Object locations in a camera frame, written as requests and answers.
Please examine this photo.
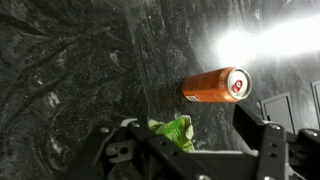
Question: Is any orange soda can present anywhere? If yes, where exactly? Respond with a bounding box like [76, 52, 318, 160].
[181, 66, 253, 104]

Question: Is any green snack bag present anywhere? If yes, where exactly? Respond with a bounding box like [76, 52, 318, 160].
[147, 114, 196, 154]

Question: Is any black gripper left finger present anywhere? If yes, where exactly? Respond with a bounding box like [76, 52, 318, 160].
[64, 119, 218, 180]

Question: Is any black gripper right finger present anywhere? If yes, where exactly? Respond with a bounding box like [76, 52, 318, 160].
[232, 103, 320, 180]

